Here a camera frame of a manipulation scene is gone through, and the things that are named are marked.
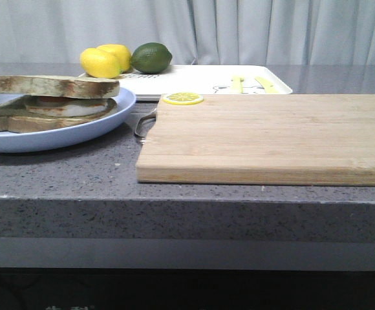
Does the yellow plastic fork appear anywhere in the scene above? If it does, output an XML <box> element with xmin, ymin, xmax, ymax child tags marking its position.
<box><xmin>230</xmin><ymin>75</ymin><xmax>244</xmax><ymax>94</ymax></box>

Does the fried egg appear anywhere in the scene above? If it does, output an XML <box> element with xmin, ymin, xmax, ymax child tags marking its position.
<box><xmin>25</xmin><ymin>96</ymin><xmax>108</xmax><ymax>117</ymax></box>

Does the green lime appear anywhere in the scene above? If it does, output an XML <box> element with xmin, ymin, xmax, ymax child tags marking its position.
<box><xmin>131</xmin><ymin>42</ymin><xmax>173</xmax><ymax>74</ymax></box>

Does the yellow lemon slice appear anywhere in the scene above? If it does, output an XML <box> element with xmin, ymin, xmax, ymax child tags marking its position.
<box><xmin>162</xmin><ymin>92</ymin><xmax>204</xmax><ymax>105</ymax></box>

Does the white curtain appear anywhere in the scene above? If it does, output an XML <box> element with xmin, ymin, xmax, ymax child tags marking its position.
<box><xmin>0</xmin><ymin>1</ymin><xmax>375</xmax><ymax>65</ymax></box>

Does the metal cutting board handle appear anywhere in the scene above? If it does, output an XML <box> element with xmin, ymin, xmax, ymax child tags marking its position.
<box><xmin>134</xmin><ymin>109</ymin><xmax>157</xmax><ymax>145</ymax></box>

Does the wooden cutting board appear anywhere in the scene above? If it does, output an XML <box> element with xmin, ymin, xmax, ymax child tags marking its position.
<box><xmin>136</xmin><ymin>94</ymin><xmax>375</xmax><ymax>186</ymax></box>

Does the back yellow lemon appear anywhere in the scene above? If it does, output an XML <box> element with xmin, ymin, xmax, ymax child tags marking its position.
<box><xmin>98</xmin><ymin>44</ymin><xmax>132</xmax><ymax>72</ymax></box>

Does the yellow plastic knife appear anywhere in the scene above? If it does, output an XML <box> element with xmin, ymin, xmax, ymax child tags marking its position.
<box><xmin>255</xmin><ymin>77</ymin><xmax>279</xmax><ymax>94</ymax></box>

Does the bread slice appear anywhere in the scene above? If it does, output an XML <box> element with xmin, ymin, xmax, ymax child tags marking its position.
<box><xmin>0</xmin><ymin>76</ymin><xmax>120</xmax><ymax>99</ymax></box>
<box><xmin>0</xmin><ymin>96</ymin><xmax>118</xmax><ymax>133</ymax></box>

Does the front yellow lemon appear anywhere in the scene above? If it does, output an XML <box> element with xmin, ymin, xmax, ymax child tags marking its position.
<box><xmin>80</xmin><ymin>48</ymin><xmax>122</xmax><ymax>78</ymax></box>

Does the light blue plate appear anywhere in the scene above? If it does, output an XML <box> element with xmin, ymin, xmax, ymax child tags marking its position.
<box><xmin>0</xmin><ymin>87</ymin><xmax>136</xmax><ymax>153</ymax></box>

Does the white rectangular tray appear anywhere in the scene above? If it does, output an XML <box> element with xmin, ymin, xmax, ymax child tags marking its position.
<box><xmin>77</xmin><ymin>64</ymin><xmax>294</xmax><ymax>103</ymax></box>

